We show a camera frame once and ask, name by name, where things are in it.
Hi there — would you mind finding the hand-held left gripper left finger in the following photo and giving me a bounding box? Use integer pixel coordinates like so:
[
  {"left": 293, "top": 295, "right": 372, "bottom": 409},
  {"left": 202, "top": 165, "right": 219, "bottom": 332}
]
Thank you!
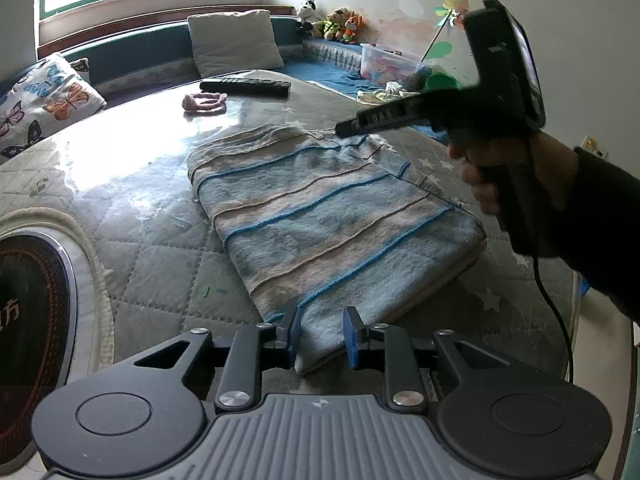
[{"left": 112, "top": 306, "right": 302, "bottom": 413}]

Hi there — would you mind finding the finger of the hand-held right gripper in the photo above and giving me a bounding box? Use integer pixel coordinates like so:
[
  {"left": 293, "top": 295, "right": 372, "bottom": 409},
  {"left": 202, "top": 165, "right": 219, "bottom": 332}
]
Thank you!
[{"left": 334, "top": 92, "right": 431, "bottom": 138}]

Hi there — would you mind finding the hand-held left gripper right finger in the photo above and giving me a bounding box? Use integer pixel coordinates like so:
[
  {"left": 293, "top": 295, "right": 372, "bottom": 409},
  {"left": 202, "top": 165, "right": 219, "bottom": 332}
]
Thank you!
[{"left": 342, "top": 306, "right": 526, "bottom": 411}]

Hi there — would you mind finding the blue striped towel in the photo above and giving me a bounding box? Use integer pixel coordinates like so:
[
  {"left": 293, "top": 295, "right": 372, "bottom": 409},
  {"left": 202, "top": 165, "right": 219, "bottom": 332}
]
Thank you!
[{"left": 186, "top": 124, "right": 488, "bottom": 375}]

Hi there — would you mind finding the person's right forearm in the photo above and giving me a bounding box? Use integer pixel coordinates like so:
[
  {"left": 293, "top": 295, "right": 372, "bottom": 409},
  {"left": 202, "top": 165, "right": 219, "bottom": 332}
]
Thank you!
[{"left": 525, "top": 130, "right": 640, "bottom": 323}]

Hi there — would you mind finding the person's right hand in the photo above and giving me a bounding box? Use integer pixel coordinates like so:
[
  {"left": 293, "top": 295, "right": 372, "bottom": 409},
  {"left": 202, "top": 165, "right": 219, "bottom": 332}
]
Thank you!
[{"left": 446, "top": 141, "right": 502, "bottom": 217}]

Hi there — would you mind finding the pale yellow cloth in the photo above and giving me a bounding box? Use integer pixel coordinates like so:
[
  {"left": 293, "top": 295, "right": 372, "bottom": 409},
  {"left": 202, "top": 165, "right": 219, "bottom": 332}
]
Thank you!
[{"left": 356, "top": 81, "right": 410, "bottom": 107}]

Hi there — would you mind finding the clear plastic storage box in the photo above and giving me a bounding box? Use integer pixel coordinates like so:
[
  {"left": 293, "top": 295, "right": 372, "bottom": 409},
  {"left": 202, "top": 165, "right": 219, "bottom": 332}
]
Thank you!
[{"left": 360, "top": 42, "right": 435, "bottom": 84}]

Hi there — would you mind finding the colourful pinwheel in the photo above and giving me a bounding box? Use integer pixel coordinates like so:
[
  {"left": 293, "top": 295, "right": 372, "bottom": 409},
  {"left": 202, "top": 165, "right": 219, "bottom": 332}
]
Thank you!
[{"left": 420, "top": 0, "right": 472, "bottom": 62}]

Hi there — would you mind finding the orange fox plush toy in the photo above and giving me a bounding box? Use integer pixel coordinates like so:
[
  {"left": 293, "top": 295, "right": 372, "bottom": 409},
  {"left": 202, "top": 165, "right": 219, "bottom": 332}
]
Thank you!
[{"left": 342, "top": 11, "right": 364, "bottom": 45}]

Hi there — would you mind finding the striped tiger plush toy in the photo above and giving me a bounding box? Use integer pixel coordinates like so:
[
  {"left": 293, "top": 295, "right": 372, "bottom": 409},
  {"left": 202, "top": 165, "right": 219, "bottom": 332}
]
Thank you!
[{"left": 322, "top": 7, "right": 352, "bottom": 42}]

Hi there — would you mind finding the panda plush toy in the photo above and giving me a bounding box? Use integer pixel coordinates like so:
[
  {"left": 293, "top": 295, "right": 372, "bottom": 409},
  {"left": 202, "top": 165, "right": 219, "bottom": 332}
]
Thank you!
[{"left": 294, "top": 0, "right": 322, "bottom": 37}]

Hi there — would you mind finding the black remote control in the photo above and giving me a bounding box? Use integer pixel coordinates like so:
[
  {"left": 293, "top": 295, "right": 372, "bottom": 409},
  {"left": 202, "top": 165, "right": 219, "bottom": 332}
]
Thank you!
[{"left": 200, "top": 77, "right": 292, "bottom": 101}]

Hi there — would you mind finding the plain grey cushion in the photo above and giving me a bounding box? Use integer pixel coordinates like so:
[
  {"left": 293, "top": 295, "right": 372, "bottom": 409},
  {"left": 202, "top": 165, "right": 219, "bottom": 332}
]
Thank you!
[{"left": 187, "top": 9, "right": 285, "bottom": 79}]

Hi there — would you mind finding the blue sofa bench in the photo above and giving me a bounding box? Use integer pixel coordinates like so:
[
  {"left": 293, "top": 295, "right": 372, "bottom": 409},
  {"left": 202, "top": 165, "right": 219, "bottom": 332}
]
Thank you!
[{"left": 37, "top": 15, "right": 436, "bottom": 108}]

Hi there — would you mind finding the butterfly print cushion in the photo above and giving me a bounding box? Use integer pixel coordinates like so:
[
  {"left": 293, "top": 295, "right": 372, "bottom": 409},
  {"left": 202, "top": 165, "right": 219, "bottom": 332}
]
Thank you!
[{"left": 0, "top": 52, "right": 107, "bottom": 162}]

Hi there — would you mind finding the wall socket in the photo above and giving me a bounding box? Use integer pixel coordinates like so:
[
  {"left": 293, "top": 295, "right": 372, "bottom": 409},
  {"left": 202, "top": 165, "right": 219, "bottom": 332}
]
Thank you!
[{"left": 581, "top": 134, "right": 609, "bottom": 159}]

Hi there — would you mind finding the pink hair tie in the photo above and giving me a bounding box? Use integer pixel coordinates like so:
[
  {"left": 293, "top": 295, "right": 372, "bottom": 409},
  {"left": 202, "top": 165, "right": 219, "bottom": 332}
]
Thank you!
[{"left": 181, "top": 91, "right": 228, "bottom": 116}]

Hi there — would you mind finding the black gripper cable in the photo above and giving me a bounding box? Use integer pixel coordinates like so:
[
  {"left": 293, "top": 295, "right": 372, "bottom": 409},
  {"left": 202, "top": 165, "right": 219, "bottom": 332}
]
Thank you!
[{"left": 532, "top": 255, "right": 576, "bottom": 388}]

